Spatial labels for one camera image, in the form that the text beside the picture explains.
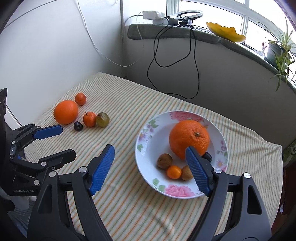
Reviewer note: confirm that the yellow fruit bowl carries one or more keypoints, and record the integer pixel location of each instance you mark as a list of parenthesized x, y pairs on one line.
[(228, 33)]

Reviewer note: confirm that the brown longan fruit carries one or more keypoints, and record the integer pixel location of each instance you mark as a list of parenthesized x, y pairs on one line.
[(164, 161)]

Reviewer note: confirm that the large orange with stem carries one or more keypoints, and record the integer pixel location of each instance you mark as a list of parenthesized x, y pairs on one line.
[(188, 133)]

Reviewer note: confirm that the black ring light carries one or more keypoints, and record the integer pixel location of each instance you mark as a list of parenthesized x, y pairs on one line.
[(186, 18)]

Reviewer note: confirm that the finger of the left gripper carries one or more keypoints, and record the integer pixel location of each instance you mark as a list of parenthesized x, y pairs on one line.
[(25, 135), (51, 162)]

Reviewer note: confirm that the green grape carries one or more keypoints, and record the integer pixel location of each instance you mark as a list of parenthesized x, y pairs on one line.
[(102, 120)]

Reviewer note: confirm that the striped tablecloth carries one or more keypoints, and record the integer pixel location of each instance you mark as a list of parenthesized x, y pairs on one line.
[(130, 208)]

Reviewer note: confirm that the small orange kumquat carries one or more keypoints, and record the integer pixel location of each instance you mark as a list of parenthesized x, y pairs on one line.
[(174, 172)]

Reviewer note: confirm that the dark cherry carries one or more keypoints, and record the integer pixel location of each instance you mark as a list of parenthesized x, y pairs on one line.
[(77, 126)]

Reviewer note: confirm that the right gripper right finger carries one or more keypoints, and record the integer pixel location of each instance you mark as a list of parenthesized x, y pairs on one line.
[(247, 220)]

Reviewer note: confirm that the green snack bag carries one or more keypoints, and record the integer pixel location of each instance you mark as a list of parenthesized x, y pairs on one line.
[(289, 153)]

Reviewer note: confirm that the white floral plate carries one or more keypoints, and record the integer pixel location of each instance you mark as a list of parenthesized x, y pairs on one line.
[(160, 151)]

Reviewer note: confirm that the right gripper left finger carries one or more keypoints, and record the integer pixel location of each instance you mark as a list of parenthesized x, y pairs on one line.
[(51, 218)]

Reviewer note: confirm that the potted spider plant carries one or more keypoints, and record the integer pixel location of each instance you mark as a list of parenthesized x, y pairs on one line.
[(282, 53)]

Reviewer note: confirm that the small tangerine with stem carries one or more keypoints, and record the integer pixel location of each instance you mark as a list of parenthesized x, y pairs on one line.
[(89, 119)]

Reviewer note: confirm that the white power strip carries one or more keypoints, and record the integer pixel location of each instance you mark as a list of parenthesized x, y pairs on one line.
[(158, 18)]

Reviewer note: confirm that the large smooth orange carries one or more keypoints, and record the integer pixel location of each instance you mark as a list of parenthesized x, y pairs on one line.
[(66, 112)]

